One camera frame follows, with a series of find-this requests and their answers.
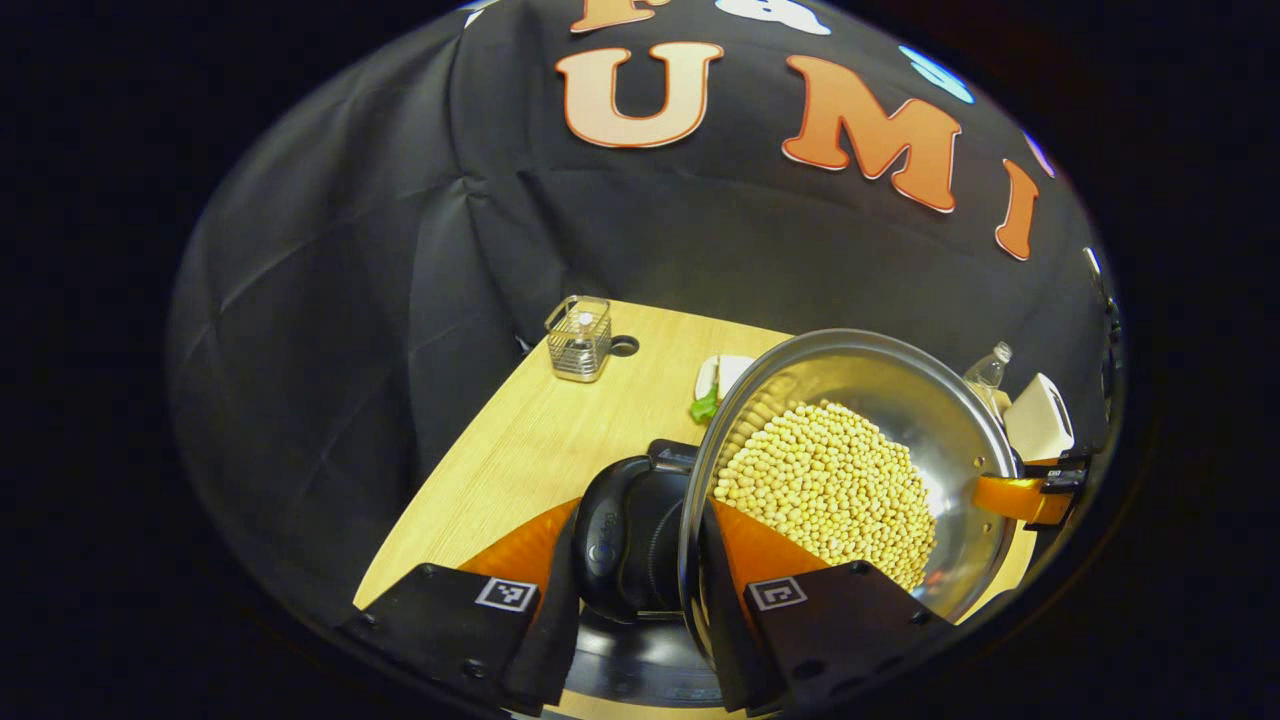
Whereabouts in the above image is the heap of yellow soybeans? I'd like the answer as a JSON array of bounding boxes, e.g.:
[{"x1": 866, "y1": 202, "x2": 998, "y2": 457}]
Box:
[{"x1": 712, "y1": 400, "x2": 939, "y2": 591}]

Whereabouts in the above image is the sandwich with green lettuce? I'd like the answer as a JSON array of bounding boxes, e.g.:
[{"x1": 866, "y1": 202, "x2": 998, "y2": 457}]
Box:
[{"x1": 688, "y1": 355, "x2": 758, "y2": 424}]

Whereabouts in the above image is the clear plastic water bottle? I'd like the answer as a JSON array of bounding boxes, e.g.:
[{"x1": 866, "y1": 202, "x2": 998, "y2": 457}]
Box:
[{"x1": 963, "y1": 341, "x2": 1014, "y2": 401}]

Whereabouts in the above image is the white toaster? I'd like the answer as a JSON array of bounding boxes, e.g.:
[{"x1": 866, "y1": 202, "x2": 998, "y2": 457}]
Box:
[{"x1": 1002, "y1": 372, "x2": 1077, "y2": 462}]

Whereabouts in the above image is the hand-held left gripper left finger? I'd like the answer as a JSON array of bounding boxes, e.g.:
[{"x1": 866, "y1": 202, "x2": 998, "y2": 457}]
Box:
[{"x1": 338, "y1": 497, "x2": 586, "y2": 717}]

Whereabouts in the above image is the steel pot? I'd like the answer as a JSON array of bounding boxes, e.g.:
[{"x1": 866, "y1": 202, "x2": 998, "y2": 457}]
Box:
[{"x1": 677, "y1": 327, "x2": 1021, "y2": 671}]

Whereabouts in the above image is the wire mesh basket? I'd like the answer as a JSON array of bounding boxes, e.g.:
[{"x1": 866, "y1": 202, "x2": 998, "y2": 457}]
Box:
[{"x1": 544, "y1": 294, "x2": 614, "y2": 384}]

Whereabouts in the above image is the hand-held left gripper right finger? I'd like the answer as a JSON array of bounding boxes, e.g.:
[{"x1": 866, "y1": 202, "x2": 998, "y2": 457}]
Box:
[{"x1": 695, "y1": 498, "x2": 959, "y2": 717}]

